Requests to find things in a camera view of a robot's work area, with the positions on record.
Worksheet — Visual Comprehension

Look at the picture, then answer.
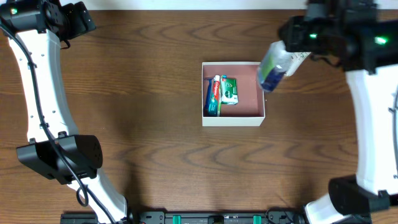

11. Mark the clear pump sanitizer bottle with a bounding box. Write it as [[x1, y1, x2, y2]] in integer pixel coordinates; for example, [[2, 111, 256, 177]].
[[257, 41, 293, 93]]

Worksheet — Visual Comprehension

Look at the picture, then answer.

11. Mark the blue disposable razor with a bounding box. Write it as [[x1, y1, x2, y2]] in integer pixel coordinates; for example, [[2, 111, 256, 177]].
[[204, 78, 213, 116]]

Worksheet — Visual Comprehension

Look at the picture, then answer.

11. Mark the green white toothbrush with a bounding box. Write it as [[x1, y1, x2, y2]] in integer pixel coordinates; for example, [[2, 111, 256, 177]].
[[217, 77, 223, 117]]

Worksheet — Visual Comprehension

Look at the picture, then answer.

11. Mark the green soap bar pack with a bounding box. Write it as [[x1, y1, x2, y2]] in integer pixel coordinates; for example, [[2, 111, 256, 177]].
[[221, 76, 239, 105]]

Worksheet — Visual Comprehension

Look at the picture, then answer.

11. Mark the white lotion tube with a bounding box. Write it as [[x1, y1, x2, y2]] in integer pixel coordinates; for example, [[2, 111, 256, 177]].
[[284, 52, 311, 77]]

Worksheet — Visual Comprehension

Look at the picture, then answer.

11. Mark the left black cable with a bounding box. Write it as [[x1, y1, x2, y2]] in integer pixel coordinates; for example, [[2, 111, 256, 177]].
[[0, 24, 118, 224]]

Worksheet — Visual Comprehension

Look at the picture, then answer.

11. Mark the white box pink interior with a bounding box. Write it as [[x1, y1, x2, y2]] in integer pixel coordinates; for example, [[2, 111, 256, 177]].
[[201, 62, 266, 126]]

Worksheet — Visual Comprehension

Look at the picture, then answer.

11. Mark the red green toothpaste tube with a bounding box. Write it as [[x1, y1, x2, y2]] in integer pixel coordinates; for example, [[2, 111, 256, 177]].
[[208, 75, 220, 116]]

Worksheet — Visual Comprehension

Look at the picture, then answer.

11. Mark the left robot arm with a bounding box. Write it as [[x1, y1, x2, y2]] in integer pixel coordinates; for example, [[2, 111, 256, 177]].
[[1, 0, 132, 223]]

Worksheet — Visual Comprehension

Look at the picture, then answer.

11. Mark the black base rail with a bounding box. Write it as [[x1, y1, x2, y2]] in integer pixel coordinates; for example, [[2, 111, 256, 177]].
[[60, 210, 307, 224]]

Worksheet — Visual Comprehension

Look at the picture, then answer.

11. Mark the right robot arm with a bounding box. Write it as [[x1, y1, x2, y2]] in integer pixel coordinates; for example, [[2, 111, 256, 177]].
[[279, 1, 397, 223]]

